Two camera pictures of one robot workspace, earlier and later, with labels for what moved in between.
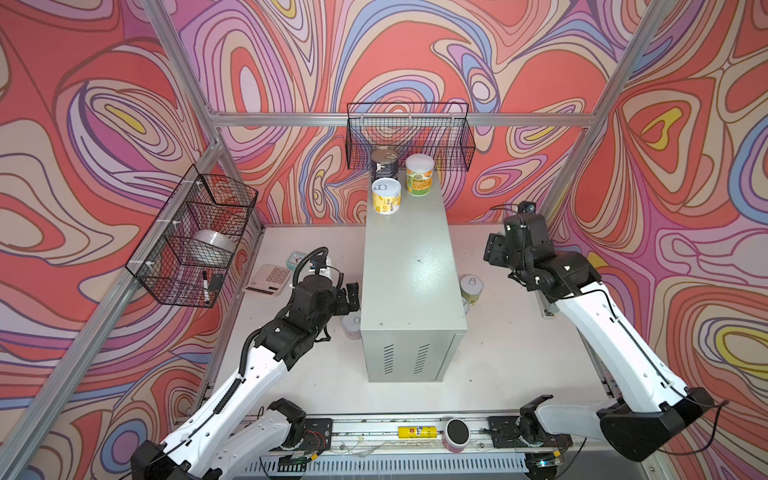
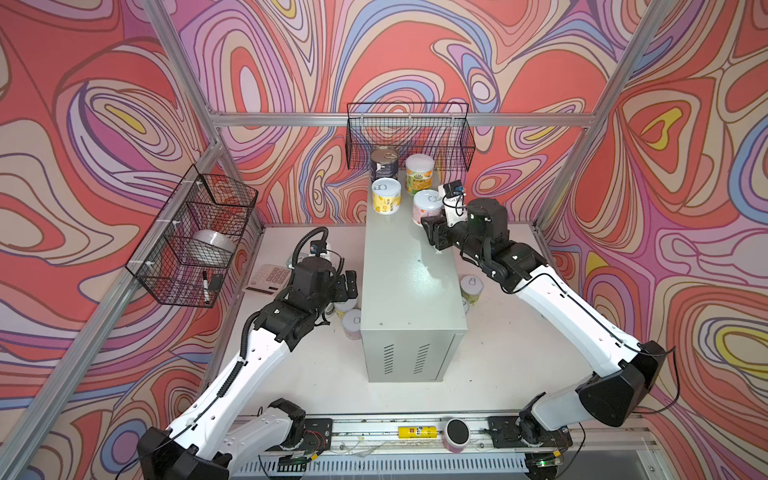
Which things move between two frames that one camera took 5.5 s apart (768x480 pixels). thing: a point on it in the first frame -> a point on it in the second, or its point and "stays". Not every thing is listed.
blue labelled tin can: [384, 163] stays
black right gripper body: [501, 254] -> [457, 235]
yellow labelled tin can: [386, 196] stays
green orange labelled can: [419, 174] stays
